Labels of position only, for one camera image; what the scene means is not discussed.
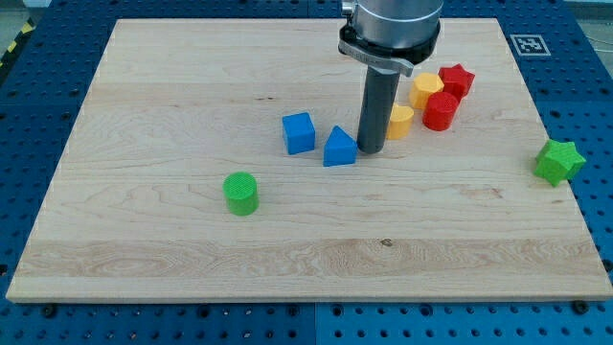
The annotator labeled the blue triangle block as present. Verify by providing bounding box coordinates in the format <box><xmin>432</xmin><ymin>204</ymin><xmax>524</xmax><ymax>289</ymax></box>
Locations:
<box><xmin>323</xmin><ymin>126</ymin><xmax>357</xmax><ymax>167</ymax></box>

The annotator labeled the blue cube block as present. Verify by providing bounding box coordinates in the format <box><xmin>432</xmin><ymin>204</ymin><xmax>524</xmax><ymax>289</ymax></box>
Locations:
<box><xmin>282</xmin><ymin>112</ymin><xmax>315</xmax><ymax>155</ymax></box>

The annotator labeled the green cylinder block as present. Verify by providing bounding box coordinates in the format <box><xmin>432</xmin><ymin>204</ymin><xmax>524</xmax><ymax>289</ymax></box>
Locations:
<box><xmin>222</xmin><ymin>172</ymin><xmax>259</xmax><ymax>216</ymax></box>

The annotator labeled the yellow heart block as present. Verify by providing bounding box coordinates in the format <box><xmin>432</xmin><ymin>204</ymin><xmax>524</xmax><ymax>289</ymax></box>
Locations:
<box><xmin>386</xmin><ymin>103</ymin><xmax>415</xmax><ymax>140</ymax></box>

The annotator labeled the light wooden board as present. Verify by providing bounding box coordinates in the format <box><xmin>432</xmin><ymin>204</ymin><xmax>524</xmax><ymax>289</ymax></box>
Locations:
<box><xmin>7</xmin><ymin>18</ymin><xmax>612</xmax><ymax>304</ymax></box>

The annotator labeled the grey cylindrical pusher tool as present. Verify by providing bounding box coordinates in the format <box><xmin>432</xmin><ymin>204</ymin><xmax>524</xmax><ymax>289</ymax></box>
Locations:
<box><xmin>356</xmin><ymin>66</ymin><xmax>399</xmax><ymax>154</ymax></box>

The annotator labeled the red cylinder block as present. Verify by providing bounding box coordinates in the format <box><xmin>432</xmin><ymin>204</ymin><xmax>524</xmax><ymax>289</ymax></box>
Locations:
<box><xmin>422</xmin><ymin>91</ymin><xmax>460</xmax><ymax>131</ymax></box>

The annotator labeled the yellow hexagon block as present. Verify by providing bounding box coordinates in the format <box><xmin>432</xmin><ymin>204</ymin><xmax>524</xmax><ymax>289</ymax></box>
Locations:
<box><xmin>409</xmin><ymin>73</ymin><xmax>444</xmax><ymax>110</ymax></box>

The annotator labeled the red star block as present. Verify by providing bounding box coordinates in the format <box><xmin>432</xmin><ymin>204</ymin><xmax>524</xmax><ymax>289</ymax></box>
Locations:
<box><xmin>438</xmin><ymin>64</ymin><xmax>475</xmax><ymax>102</ymax></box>

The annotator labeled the green star block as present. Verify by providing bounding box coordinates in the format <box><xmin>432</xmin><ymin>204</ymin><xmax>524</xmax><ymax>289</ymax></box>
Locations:
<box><xmin>534</xmin><ymin>139</ymin><xmax>587</xmax><ymax>187</ymax></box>

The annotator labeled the white fiducial marker tag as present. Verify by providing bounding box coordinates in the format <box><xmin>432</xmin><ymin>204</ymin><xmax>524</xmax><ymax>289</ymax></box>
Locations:
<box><xmin>511</xmin><ymin>34</ymin><xmax>551</xmax><ymax>57</ymax></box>

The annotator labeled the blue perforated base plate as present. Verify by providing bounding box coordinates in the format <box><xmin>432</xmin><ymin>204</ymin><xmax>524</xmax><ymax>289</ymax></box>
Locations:
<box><xmin>1</xmin><ymin>0</ymin><xmax>612</xmax><ymax>344</ymax></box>

